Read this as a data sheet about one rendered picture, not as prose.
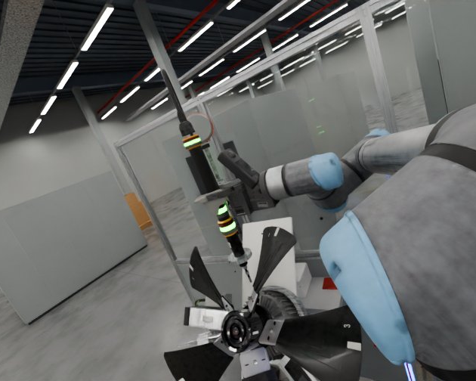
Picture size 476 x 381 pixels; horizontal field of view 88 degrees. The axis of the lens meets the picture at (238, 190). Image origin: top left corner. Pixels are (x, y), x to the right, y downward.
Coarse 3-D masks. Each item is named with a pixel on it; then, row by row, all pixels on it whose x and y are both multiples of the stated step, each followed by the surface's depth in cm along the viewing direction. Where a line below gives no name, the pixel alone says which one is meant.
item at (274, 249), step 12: (264, 228) 97; (276, 228) 88; (264, 240) 93; (276, 240) 84; (288, 240) 79; (264, 252) 89; (276, 252) 81; (264, 264) 84; (276, 264) 78; (264, 276) 80
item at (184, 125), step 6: (180, 114) 62; (180, 120) 62; (186, 120) 62; (180, 126) 62; (186, 126) 61; (192, 126) 63; (186, 132) 62; (192, 132) 65; (234, 234) 68; (228, 240) 69; (234, 240) 69; (234, 246) 69; (240, 246) 70; (234, 252) 70; (240, 252) 70; (240, 264) 71; (246, 264) 71
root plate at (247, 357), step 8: (248, 352) 78; (256, 352) 79; (264, 352) 80; (240, 360) 77; (248, 360) 77; (256, 360) 78; (264, 360) 78; (248, 368) 76; (256, 368) 77; (264, 368) 77; (248, 376) 75
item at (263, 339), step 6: (270, 324) 80; (276, 324) 79; (282, 324) 78; (264, 330) 79; (276, 330) 77; (264, 336) 76; (270, 336) 76; (276, 336) 75; (264, 342) 74; (270, 342) 73
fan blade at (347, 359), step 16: (288, 320) 78; (304, 320) 75; (320, 320) 73; (336, 320) 70; (352, 320) 68; (288, 336) 72; (304, 336) 70; (320, 336) 68; (336, 336) 66; (352, 336) 65; (288, 352) 69; (304, 352) 67; (320, 352) 65; (336, 352) 63; (352, 352) 62; (304, 368) 64; (320, 368) 62; (336, 368) 61; (352, 368) 60
